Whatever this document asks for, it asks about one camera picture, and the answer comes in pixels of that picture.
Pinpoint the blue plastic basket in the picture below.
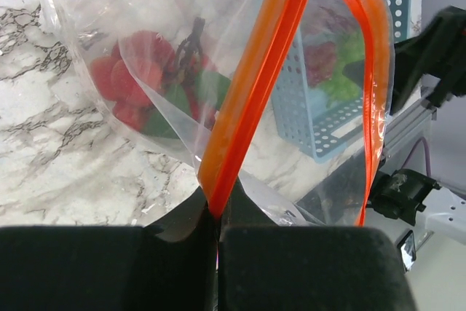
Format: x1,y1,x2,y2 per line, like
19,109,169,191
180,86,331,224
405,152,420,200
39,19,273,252
271,0,414,165

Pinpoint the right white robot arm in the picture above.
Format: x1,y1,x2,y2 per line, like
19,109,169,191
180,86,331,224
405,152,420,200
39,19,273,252
295,6,465,269

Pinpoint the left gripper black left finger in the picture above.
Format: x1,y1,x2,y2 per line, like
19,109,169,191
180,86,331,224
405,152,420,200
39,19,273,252
1,189,216,310

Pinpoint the green grape bunch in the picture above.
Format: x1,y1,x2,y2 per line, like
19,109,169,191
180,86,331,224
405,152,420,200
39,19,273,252
320,31,365,106

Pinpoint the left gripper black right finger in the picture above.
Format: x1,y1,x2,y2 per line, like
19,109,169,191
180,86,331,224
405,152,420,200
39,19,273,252
218,182,416,310

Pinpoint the purple grape bunch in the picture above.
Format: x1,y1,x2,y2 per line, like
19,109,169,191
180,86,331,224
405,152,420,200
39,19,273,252
301,5,357,87

